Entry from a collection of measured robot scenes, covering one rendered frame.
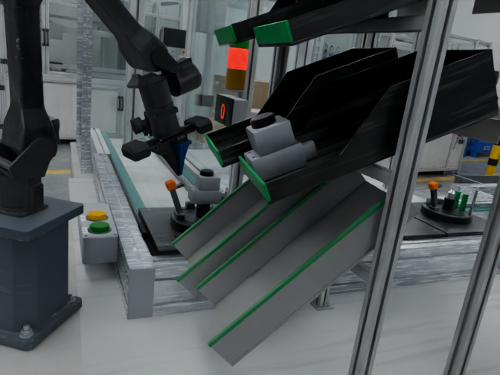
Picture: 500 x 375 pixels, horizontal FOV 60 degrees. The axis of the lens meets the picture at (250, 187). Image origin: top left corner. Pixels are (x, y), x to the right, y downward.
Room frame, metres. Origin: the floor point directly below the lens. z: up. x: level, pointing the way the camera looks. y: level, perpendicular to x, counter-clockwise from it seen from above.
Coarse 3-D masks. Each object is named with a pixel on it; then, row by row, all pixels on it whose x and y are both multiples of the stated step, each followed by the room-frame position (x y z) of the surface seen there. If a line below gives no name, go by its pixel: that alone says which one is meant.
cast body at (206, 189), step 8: (200, 176) 0.89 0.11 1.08; (208, 176) 0.90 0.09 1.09; (216, 176) 0.90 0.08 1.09; (200, 184) 0.88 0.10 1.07; (208, 184) 0.89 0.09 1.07; (216, 184) 0.90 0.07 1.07; (192, 192) 0.89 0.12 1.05; (200, 192) 0.88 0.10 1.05; (208, 192) 0.89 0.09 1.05; (216, 192) 0.90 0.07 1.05; (224, 192) 0.93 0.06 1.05; (192, 200) 0.88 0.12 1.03; (200, 200) 0.88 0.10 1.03; (208, 200) 0.89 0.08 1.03; (216, 200) 0.90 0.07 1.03
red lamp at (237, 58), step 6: (234, 48) 1.11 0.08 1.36; (240, 48) 1.11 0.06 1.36; (228, 54) 1.12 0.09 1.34; (234, 54) 1.11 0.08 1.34; (240, 54) 1.11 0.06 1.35; (246, 54) 1.12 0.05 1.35; (228, 60) 1.12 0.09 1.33; (234, 60) 1.11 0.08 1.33; (240, 60) 1.11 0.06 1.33; (246, 60) 1.12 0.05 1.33; (228, 66) 1.12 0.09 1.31; (234, 66) 1.11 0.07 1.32; (240, 66) 1.11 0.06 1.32; (246, 66) 1.13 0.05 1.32
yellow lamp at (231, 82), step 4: (228, 68) 1.11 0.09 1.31; (232, 68) 1.11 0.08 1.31; (228, 72) 1.11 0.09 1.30; (232, 72) 1.11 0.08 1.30; (236, 72) 1.11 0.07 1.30; (240, 72) 1.11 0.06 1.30; (244, 72) 1.12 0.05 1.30; (228, 76) 1.11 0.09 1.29; (232, 76) 1.11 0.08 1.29; (236, 76) 1.11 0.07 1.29; (240, 76) 1.11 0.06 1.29; (244, 76) 1.12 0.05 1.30; (228, 80) 1.11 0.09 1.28; (232, 80) 1.11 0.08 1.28; (236, 80) 1.11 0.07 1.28; (240, 80) 1.11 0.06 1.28; (244, 80) 1.12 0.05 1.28; (228, 84) 1.11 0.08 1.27; (232, 84) 1.11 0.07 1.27; (236, 84) 1.11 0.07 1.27; (240, 84) 1.11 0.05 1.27; (244, 84) 1.12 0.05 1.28; (228, 88) 1.11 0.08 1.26; (232, 88) 1.11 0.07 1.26; (236, 88) 1.11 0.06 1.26; (240, 88) 1.11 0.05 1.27
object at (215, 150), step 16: (352, 48) 0.75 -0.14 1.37; (368, 48) 0.70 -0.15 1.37; (384, 48) 0.65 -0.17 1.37; (320, 64) 0.74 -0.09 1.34; (336, 64) 0.74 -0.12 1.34; (352, 64) 0.61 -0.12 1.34; (368, 64) 0.62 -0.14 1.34; (288, 80) 0.73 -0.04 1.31; (304, 80) 0.73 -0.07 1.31; (320, 80) 0.60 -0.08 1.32; (336, 80) 0.61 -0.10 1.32; (272, 96) 0.72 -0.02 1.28; (288, 96) 0.73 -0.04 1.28; (304, 96) 0.60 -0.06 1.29; (320, 96) 0.60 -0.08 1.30; (272, 112) 0.72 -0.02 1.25; (288, 112) 0.73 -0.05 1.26; (304, 112) 0.60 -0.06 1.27; (224, 128) 0.70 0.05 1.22; (240, 128) 0.71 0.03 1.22; (208, 144) 0.68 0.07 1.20; (224, 144) 0.68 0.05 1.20; (240, 144) 0.58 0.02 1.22; (224, 160) 0.57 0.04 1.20
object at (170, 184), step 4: (168, 180) 0.88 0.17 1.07; (172, 180) 0.88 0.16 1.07; (168, 184) 0.87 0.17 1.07; (172, 184) 0.87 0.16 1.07; (176, 184) 0.89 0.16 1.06; (180, 184) 0.88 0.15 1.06; (168, 188) 0.87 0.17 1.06; (172, 188) 0.87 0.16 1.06; (176, 188) 0.88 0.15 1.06; (172, 192) 0.87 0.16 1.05; (172, 196) 0.87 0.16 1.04; (176, 196) 0.88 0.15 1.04; (176, 200) 0.88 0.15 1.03; (176, 204) 0.88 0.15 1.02; (180, 204) 0.88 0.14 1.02; (176, 208) 0.88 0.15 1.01; (180, 208) 0.88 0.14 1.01; (180, 212) 0.88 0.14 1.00
